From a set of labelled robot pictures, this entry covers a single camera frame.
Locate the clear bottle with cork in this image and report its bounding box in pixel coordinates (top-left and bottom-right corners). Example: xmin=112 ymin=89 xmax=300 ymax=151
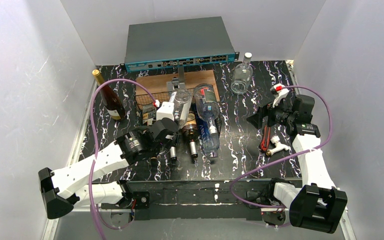
xmin=169 ymin=88 xmax=192 ymax=129

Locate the clear bottle with white cap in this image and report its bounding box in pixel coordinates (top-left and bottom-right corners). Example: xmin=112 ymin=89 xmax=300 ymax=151
xmin=231 ymin=52 xmax=253 ymax=95

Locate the clear bottle with dark label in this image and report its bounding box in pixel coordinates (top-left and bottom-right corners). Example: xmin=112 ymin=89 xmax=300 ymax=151
xmin=193 ymin=83 xmax=220 ymax=136

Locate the amber wine bottle gold cap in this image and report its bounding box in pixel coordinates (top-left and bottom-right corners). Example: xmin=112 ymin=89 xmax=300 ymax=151
xmin=99 ymin=85 xmax=126 ymax=121

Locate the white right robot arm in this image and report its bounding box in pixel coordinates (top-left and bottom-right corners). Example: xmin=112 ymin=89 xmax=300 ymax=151
xmin=247 ymin=94 xmax=348 ymax=234

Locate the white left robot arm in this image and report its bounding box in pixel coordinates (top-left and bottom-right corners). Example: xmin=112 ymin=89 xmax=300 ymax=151
xmin=38 ymin=118 xmax=178 ymax=220

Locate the dark bottle with black cap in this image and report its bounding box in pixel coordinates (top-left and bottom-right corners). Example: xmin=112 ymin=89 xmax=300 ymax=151
xmin=181 ymin=123 xmax=198 ymax=159

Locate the clear embossed bottle in rack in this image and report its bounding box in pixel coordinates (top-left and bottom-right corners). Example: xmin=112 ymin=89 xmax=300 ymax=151
xmin=142 ymin=103 xmax=157 ymax=126

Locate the dark green wine bottle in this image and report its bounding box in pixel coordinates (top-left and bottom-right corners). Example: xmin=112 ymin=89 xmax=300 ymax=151
xmin=170 ymin=146 xmax=177 ymax=162

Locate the white plastic faucet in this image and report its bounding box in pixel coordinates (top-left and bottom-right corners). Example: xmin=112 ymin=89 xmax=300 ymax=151
xmin=266 ymin=135 xmax=291 ymax=157

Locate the red black utility knife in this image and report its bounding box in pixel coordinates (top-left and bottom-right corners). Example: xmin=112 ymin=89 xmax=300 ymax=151
xmin=259 ymin=124 xmax=271 ymax=153

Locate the wooden board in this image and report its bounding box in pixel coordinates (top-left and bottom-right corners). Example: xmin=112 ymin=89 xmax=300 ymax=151
xmin=136 ymin=70 xmax=220 ymax=102

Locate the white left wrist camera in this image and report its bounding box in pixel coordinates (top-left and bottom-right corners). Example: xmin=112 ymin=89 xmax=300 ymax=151
xmin=156 ymin=101 xmax=175 ymax=121

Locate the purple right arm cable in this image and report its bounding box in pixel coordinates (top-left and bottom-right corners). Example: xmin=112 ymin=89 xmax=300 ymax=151
xmin=229 ymin=84 xmax=334 ymax=229

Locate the black wire wine rack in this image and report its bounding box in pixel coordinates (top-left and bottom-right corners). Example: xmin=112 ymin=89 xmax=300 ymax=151
xmin=135 ymin=87 xmax=223 ymax=135

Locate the grey metal bracket post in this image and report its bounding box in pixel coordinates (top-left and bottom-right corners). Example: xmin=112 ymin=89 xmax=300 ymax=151
xmin=166 ymin=66 xmax=186 ymax=92

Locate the grey network switch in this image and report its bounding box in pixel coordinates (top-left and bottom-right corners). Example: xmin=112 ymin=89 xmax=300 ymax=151
xmin=124 ymin=16 xmax=239 ymax=72

